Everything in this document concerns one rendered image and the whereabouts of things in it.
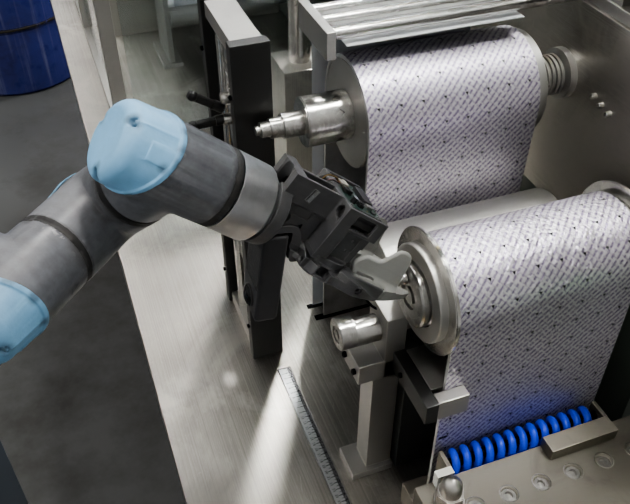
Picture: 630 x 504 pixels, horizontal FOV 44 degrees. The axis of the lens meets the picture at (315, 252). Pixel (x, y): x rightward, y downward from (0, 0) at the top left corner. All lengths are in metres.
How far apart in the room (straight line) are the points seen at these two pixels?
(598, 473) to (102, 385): 1.73
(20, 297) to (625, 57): 0.75
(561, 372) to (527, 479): 0.14
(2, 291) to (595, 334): 0.67
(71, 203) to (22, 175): 2.73
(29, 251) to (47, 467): 1.71
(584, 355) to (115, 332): 1.86
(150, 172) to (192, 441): 0.62
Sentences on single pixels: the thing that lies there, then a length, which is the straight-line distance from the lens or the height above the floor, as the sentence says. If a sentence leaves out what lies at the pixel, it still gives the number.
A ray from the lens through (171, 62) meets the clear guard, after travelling 1.71.
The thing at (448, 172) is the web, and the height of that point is 1.26.
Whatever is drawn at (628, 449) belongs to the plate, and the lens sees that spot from 1.07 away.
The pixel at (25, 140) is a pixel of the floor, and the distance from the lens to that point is 3.65.
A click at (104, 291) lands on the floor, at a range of 2.76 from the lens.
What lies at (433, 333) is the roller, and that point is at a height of 1.23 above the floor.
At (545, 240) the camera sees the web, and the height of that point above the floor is 1.31.
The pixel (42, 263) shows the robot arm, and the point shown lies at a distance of 0.65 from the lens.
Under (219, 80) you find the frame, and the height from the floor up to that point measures 1.34.
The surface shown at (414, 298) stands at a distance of 0.85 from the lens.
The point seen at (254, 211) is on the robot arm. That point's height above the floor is 1.43.
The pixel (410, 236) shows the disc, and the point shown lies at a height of 1.29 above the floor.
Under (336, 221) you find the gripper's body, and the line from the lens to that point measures 0.72.
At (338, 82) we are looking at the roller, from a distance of 1.01.
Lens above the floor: 1.84
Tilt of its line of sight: 41 degrees down
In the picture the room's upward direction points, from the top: straight up
